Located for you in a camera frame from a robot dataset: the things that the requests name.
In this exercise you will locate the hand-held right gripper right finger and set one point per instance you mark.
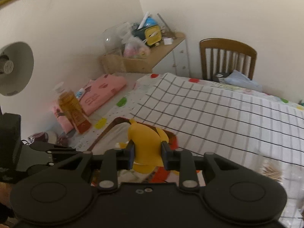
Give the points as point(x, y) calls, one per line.
point(164, 155)

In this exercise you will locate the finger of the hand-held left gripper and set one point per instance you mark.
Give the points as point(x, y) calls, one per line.
point(54, 148)
point(55, 159)

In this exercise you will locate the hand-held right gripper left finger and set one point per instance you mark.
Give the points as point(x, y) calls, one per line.
point(130, 155)

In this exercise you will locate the yellow plush toy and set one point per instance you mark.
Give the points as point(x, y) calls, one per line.
point(143, 142)

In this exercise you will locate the white cloth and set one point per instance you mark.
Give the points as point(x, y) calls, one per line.
point(111, 135)

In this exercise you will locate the red storage box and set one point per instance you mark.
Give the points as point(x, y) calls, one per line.
point(104, 133)

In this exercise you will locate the white round object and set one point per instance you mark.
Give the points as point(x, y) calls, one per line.
point(52, 135)

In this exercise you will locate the purple round object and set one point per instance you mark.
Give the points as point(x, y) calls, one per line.
point(37, 138)

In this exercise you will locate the amber liquid bottle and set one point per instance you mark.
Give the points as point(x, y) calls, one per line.
point(73, 109)

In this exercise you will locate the grey lamp shade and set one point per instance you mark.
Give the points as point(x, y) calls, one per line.
point(16, 76)

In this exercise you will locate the small white tube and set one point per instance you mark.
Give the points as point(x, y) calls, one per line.
point(80, 93)

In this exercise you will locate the white grid blanket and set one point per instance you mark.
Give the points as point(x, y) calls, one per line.
point(225, 123)

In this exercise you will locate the pink folded cloth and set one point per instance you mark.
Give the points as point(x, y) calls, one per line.
point(102, 90)

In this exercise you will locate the light wooden desktop organizer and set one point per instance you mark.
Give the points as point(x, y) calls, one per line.
point(133, 64)

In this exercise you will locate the dark small pouch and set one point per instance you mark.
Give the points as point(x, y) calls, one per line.
point(220, 77)

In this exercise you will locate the wooden top white cabinet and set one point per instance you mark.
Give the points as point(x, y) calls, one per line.
point(180, 57)

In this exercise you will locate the clear bag of pink things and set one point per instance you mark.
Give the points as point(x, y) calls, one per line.
point(135, 49)

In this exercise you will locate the light blue cloth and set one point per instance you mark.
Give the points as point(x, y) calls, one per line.
point(242, 80)

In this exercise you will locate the clear bag of wooden sticks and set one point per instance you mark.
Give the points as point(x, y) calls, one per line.
point(272, 169)

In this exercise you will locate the small white card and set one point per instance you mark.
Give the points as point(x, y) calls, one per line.
point(168, 41)

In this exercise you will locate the clear glass dome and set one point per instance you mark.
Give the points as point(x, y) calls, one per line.
point(114, 38)

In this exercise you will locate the yellow tissue box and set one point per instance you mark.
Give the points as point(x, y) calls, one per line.
point(154, 35)

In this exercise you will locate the dark teal container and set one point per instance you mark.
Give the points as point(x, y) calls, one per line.
point(139, 33)

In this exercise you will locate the brown wooden chair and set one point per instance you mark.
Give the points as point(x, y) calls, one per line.
point(226, 46)

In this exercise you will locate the thin dark stick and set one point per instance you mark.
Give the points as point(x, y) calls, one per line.
point(165, 22)

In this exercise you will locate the blue round toy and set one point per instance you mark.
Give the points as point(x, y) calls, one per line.
point(150, 22)

